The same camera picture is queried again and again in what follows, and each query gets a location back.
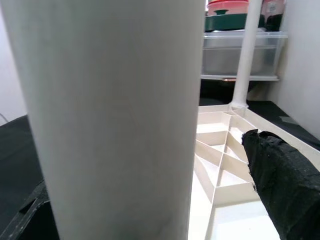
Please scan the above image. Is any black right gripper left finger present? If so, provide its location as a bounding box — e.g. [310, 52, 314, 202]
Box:
[0, 183, 61, 240]

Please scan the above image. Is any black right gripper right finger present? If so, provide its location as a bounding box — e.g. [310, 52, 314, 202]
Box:
[240, 129, 320, 240]

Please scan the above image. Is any white plastic table leg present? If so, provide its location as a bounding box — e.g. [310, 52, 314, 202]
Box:
[0, 0, 208, 240]
[229, 0, 264, 110]

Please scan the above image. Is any white plastic children table top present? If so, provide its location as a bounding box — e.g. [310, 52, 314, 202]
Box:
[186, 103, 320, 240]

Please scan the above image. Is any black wok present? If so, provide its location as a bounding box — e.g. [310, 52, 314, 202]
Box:
[198, 78, 261, 106]

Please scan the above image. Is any clear plastic storage container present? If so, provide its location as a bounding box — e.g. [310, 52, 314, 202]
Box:
[199, 28, 289, 82]

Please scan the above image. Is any pink plastic container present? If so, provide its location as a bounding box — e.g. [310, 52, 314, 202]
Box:
[205, 0, 251, 17]

